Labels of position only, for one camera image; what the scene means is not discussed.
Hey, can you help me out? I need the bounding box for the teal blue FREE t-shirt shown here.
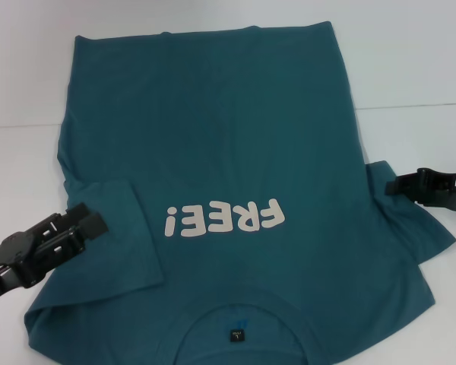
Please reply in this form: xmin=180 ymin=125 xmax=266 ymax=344
xmin=24 ymin=21 xmax=456 ymax=365

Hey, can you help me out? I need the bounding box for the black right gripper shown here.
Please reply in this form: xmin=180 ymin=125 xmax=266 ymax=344
xmin=385 ymin=166 xmax=456 ymax=214

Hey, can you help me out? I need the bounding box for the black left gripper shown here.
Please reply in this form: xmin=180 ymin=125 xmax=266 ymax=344
xmin=0 ymin=202 xmax=109 ymax=306

